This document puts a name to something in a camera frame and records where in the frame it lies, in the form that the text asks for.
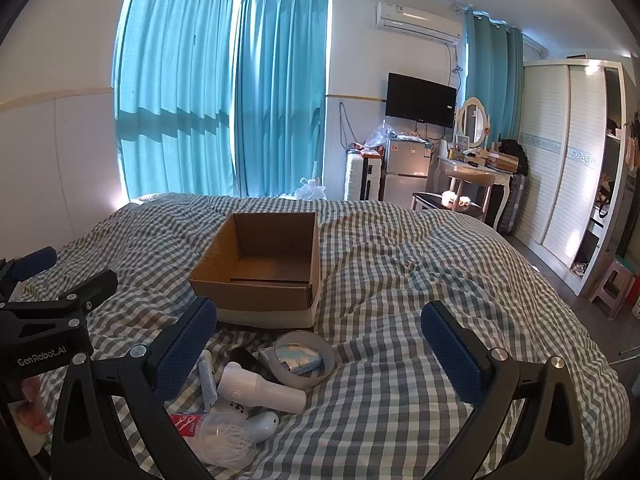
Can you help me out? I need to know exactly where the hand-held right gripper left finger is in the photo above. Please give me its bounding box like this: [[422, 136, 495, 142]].
[[47, 296, 218, 480]]

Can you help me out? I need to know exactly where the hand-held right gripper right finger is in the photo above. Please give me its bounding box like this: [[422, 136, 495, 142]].
[[420, 300, 608, 480]]

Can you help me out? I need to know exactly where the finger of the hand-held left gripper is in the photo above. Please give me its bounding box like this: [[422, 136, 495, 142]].
[[0, 246, 57, 292], [50, 269, 119, 313]]

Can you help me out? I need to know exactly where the cardboard box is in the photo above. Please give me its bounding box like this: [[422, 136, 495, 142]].
[[189, 211, 321, 332]]

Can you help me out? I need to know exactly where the white handheld device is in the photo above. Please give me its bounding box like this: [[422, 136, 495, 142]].
[[218, 361, 307, 414]]

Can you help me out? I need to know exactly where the person's left hand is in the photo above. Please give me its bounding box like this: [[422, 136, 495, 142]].
[[12, 377, 52, 436]]

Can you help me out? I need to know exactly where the red and white tube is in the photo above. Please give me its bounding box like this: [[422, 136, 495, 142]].
[[169, 410, 211, 443]]

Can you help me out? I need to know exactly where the checked blanket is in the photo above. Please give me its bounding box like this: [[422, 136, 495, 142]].
[[0, 192, 632, 480]]

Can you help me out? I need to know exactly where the clear plastic container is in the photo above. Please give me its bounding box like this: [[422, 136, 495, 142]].
[[192, 412, 258, 466]]

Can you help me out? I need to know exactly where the white oval gadget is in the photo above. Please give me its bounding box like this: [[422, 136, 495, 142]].
[[247, 411, 279, 443]]

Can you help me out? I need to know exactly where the translucent tape roll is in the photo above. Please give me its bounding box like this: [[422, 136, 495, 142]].
[[272, 330, 335, 387]]

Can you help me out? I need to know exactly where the dark suitcase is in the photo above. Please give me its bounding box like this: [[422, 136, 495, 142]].
[[500, 172, 529, 235]]

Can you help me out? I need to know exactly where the pink plastic stool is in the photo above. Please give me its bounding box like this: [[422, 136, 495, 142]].
[[590, 259, 638, 318]]

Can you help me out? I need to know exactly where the wooden chair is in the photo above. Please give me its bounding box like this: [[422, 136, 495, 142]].
[[411, 169, 493, 221]]

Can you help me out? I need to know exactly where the white dressing table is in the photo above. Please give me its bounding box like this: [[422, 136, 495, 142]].
[[437, 154, 513, 226]]

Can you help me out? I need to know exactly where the silver fridge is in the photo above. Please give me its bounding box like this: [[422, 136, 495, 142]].
[[384, 137, 432, 204]]

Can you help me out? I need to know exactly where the white suitcase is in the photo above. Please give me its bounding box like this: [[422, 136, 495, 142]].
[[345, 152, 383, 202]]

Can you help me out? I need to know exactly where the white plastic bag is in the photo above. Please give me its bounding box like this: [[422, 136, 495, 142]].
[[295, 177, 327, 201]]

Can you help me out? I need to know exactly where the small brown box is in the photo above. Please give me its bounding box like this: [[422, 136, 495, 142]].
[[487, 150, 520, 171]]

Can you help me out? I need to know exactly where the black bag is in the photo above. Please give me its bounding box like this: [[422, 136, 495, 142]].
[[500, 139, 529, 173]]

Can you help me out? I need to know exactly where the wide teal curtain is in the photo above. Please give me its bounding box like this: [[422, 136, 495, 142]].
[[114, 0, 236, 201]]

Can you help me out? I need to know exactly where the white wardrobe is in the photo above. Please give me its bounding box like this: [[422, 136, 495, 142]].
[[515, 59, 626, 296]]

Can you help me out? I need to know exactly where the clear plastic bag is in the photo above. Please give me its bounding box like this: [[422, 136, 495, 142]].
[[365, 120, 396, 148]]

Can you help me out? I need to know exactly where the oval white mirror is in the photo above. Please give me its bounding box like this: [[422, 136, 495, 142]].
[[456, 97, 488, 148]]

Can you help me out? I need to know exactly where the narrow teal curtain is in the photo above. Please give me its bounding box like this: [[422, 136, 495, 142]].
[[462, 10, 523, 171]]

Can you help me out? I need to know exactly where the white air conditioner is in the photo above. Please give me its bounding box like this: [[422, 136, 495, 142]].
[[376, 1, 463, 43]]

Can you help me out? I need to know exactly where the black hanging cable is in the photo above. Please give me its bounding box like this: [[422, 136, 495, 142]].
[[339, 102, 352, 152]]

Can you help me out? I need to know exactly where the black wall television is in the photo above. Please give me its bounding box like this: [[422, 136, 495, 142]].
[[385, 72, 457, 128]]

